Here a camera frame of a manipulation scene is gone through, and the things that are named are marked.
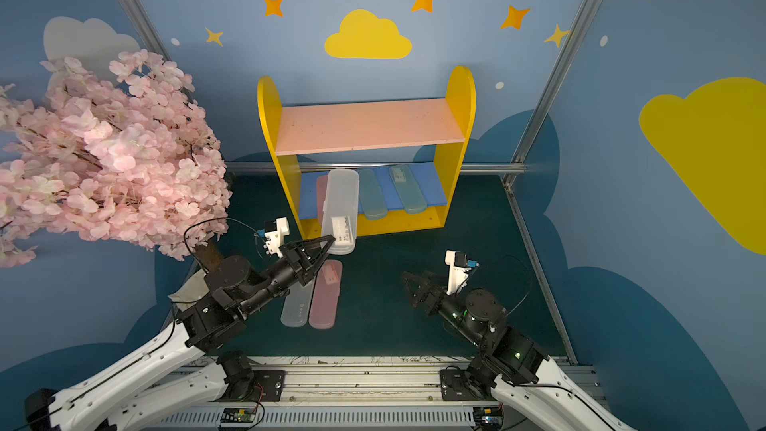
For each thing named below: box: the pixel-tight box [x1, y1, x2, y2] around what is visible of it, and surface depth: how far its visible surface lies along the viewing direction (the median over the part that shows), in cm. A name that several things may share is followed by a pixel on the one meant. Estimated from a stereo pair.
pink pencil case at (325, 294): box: [309, 259, 344, 331], surface depth 90 cm
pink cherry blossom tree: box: [0, 49, 233, 269], surface depth 53 cm
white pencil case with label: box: [321, 167, 360, 256], surface depth 67 cm
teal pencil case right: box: [388, 164, 427, 215], surface depth 101 cm
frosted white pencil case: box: [280, 276, 317, 328], surface depth 87 cm
